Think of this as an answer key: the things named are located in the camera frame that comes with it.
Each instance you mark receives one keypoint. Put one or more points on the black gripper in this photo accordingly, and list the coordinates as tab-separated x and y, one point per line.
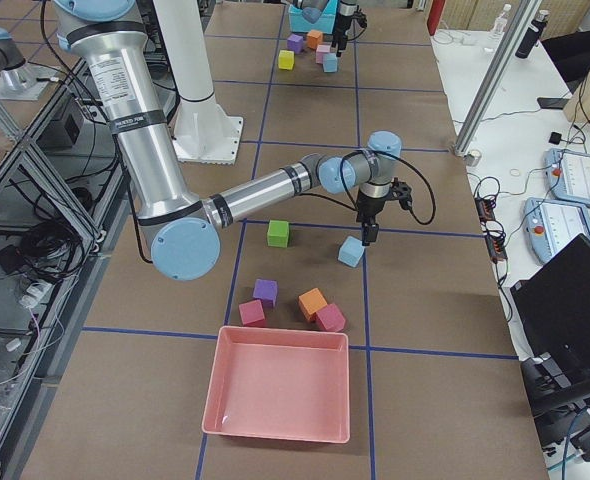
368	209
344	21

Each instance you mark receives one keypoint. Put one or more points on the light blue foam block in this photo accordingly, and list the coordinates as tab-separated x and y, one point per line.
330	63
351	251

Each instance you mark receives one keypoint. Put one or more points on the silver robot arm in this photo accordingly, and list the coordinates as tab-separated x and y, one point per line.
344	13
181	228

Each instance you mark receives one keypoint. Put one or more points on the second robot base grey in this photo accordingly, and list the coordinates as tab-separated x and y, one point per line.
18	79

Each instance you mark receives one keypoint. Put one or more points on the light pink foam block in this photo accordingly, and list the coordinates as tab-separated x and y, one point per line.
321	51

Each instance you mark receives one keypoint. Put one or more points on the orange foam block left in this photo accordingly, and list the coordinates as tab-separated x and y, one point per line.
314	38

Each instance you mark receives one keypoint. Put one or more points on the orange foam block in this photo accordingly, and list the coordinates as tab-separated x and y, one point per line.
311	302
314	38

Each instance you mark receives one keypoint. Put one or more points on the teal plastic bin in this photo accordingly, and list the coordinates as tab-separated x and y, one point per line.
325	22

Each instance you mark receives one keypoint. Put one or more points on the purple foam block left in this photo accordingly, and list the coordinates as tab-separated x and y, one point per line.
295	43

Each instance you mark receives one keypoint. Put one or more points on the purple foam block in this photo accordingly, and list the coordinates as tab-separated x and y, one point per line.
266	291
295	43

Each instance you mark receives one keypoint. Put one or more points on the yellow foam block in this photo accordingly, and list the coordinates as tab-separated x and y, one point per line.
286	60

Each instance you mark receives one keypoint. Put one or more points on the green foam block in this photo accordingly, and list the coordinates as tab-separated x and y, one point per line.
278	233

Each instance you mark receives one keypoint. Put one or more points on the orange foam block right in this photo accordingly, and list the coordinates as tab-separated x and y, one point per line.
311	302

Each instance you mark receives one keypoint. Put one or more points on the magenta foam block upper right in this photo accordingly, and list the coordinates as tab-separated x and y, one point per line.
330	318

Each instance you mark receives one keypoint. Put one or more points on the magenta foam block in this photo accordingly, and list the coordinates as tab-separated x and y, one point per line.
252	314
330	318

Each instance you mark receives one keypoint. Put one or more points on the orange black usb hub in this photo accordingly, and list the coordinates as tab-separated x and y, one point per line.
493	231

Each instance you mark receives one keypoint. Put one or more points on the purple foam block right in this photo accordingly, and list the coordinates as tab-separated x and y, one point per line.
266	291

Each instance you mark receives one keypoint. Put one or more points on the magenta foam block lower right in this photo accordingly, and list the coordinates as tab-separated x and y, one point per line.
252	314

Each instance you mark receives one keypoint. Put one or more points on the clear spray bottle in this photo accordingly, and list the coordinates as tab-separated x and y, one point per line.
500	22

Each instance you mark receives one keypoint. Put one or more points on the pink plastic tray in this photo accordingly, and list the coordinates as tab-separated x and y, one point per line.
279	384

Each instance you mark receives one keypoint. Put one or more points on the teach pendant lower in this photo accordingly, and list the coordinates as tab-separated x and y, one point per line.
552	224

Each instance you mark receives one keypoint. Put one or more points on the teach pendant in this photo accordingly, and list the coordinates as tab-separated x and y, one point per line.
552	224
568	175

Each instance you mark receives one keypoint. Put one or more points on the black water bottle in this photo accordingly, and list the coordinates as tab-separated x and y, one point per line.
532	34

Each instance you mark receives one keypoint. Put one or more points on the black laptop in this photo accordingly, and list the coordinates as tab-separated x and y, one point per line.
554	304

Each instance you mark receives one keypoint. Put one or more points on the teach pendant upper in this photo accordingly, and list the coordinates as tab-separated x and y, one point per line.
568	175

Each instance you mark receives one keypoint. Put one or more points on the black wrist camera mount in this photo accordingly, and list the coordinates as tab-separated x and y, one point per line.
360	18
402	192

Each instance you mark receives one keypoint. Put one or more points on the white pedestal base plate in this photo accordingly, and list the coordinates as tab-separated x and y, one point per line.
204	133

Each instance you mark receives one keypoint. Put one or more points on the aluminium frame post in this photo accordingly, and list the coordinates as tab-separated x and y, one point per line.
504	52

